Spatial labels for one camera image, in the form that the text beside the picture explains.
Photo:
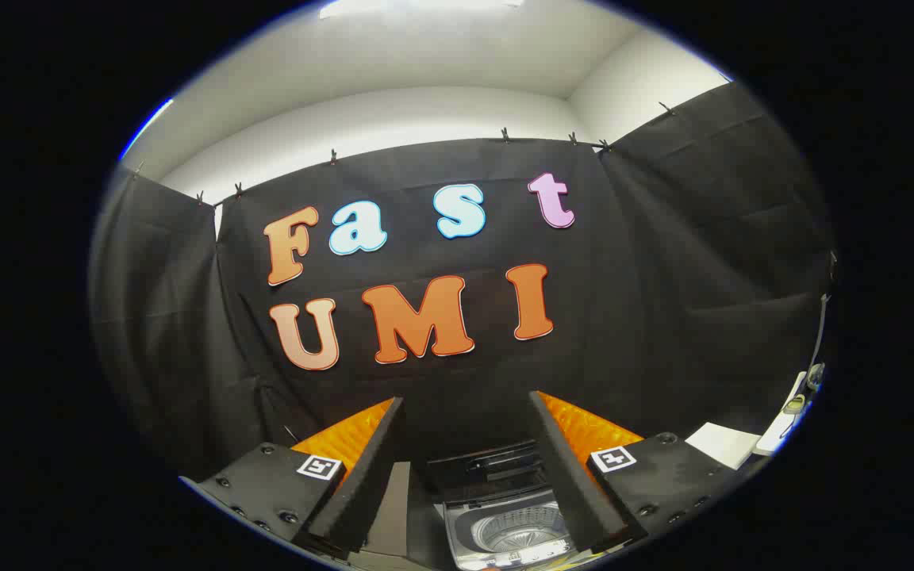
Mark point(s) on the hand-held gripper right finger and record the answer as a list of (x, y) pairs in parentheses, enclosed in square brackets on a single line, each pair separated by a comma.
[(568, 476)]

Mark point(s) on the white flat board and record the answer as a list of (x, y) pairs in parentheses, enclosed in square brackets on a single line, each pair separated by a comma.
[(723, 444)]

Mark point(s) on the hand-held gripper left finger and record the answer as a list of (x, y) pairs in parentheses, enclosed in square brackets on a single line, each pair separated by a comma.
[(370, 476)]

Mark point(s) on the grey washing machine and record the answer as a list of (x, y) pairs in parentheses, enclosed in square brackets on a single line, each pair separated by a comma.
[(505, 531)]

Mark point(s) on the white power strip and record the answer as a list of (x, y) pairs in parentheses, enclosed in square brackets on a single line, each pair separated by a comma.
[(778, 428)]

